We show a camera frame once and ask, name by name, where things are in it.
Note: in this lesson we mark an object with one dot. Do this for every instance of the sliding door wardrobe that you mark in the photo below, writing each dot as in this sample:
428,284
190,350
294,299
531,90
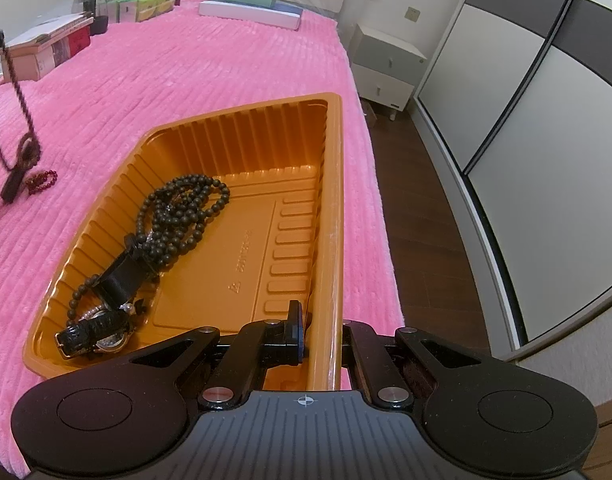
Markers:
535,110

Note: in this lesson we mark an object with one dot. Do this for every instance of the white nightstand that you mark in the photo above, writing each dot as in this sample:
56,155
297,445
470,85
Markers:
385,65

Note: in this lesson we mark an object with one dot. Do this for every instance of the white long box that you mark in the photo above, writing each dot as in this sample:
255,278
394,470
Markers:
246,16

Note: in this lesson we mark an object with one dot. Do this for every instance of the black cup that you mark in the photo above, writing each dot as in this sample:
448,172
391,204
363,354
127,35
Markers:
99,25

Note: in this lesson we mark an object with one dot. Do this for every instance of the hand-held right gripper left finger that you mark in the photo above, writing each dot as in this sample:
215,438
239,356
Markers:
297,332

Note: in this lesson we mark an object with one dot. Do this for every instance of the orange plastic tray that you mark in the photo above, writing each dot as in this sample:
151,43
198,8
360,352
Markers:
246,270

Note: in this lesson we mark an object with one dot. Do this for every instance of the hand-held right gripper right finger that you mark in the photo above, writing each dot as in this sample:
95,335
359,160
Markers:
356,341

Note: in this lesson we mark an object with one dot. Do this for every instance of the green carton box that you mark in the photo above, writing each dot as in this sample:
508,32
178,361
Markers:
121,10
156,4

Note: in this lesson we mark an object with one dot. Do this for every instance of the wall socket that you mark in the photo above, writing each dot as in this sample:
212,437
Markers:
411,14

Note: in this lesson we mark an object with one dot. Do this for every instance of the pink blanket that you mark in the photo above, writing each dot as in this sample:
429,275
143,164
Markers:
186,75

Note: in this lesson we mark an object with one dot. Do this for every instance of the red white box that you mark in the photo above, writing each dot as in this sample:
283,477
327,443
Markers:
71,42

